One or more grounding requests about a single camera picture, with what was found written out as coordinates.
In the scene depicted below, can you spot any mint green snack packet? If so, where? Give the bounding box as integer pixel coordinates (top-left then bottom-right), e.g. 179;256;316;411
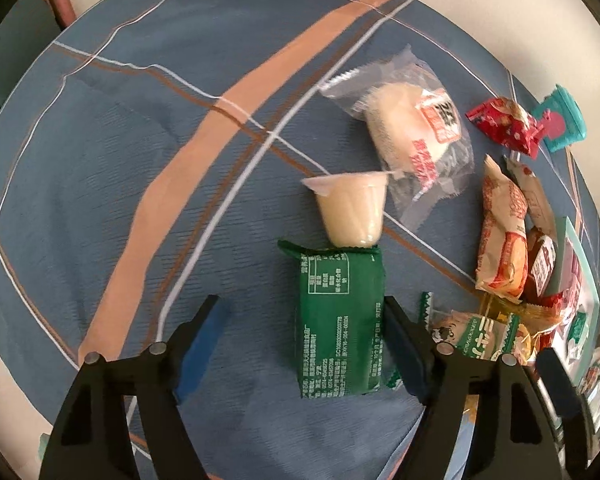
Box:
567;312;592;362

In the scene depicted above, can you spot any orange bread packet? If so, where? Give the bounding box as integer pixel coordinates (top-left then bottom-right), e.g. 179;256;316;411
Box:
474;154;531;306

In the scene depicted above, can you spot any yellow snack packet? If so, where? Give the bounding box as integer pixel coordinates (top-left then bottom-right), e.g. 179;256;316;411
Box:
480;292;576;361

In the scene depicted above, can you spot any white bun in clear wrapper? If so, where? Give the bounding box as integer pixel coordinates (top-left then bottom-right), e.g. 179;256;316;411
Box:
320;44;476;233

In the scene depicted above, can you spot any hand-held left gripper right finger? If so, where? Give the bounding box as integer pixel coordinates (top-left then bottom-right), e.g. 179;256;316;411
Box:
382;295;566;480

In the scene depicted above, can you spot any teal cube box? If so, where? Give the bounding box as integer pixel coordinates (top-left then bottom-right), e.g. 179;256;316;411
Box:
530;84;588;155

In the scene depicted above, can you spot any cream jelly cup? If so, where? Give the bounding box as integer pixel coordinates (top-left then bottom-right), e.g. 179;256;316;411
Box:
300;170;401;250

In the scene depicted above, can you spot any pink snack packet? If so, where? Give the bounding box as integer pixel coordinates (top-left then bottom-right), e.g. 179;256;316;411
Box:
565;240;583;311

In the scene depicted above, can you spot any green white cookie packet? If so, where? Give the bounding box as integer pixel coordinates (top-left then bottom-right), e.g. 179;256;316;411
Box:
417;291;533;391

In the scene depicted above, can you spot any red checkered snack packet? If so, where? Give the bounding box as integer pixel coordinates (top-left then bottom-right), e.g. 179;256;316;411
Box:
534;291;577;356

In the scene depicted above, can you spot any white brown snack packet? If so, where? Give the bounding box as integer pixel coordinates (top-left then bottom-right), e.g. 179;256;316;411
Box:
502;157;558;241

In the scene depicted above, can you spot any dark green snack packet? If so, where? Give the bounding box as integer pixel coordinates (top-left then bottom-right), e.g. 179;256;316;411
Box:
277;239;386;401

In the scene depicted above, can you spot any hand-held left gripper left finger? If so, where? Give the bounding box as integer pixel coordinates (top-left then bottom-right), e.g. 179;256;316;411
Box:
40;294;231;480

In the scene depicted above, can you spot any red sauce packet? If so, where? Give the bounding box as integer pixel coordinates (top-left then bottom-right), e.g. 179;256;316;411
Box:
522;227;558;303

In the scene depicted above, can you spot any blue plaid bedsheet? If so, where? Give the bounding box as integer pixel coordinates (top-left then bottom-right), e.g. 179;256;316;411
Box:
0;0;600;480

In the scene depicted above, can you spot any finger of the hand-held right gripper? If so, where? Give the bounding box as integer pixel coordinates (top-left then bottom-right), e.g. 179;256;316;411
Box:
535;347;598;466

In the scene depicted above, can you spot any red candy packet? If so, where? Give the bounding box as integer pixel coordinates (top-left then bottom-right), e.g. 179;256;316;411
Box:
465;96;546;160

